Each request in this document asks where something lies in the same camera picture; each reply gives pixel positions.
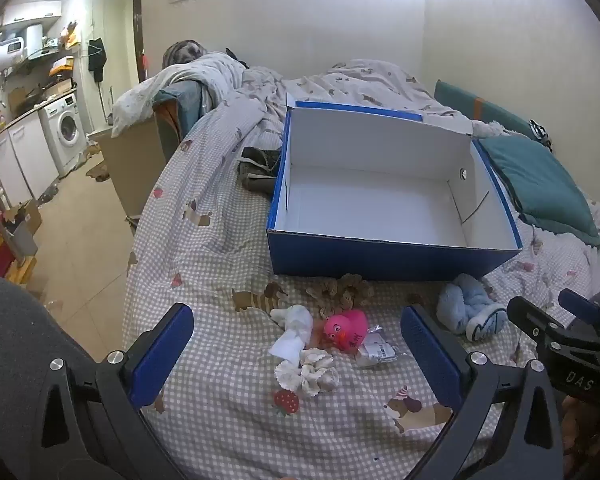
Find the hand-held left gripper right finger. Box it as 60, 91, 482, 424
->
401, 304, 564, 480

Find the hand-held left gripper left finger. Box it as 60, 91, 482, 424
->
40, 303, 195, 480

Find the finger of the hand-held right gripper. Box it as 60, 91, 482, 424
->
558, 288, 600, 333
507, 295, 567, 356

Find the light blue baby sock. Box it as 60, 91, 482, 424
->
437, 273, 509, 342

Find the white sock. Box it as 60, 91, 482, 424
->
270, 304, 315, 365

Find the blue cardboard shoe box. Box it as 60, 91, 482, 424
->
266, 100, 524, 282

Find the person's right hand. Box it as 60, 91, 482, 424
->
561, 396, 600, 467

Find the silver foil packet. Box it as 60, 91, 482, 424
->
356, 325, 400, 367

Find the pink rubber duck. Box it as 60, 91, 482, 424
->
323, 309, 369, 352

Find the checked dog-print bedsheet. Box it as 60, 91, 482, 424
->
122, 105, 600, 480

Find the brown crocheted scrunchie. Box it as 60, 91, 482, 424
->
306, 273, 376, 319

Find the cream scrunchie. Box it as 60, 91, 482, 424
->
274, 348, 341, 400

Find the teal pillow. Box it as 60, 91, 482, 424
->
478, 136, 600, 248

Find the person's grey trouser leg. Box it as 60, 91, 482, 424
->
0, 276, 106, 480

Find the grey bin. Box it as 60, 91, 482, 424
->
1, 212, 40, 257

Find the large brown cardboard box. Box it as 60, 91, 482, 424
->
88, 119, 167, 235

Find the dark folded clothing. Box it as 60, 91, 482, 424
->
236, 146, 282, 193

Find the white kitchen cabinet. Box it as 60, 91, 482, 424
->
0, 110, 61, 202

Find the white washing machine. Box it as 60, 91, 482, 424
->
38, 91, 88, 172

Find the white dog-print duvet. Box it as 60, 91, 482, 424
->
111, 55, 476, 138

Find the black hanging garment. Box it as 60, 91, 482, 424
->
88, 37, 108, 82

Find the grey fluffy cushion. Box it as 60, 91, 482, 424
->
161, 40, 207, 69

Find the white water heater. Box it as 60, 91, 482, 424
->
24, 24, 45, 59

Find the white wall cupboard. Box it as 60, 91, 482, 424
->
2, 0, 63, 28

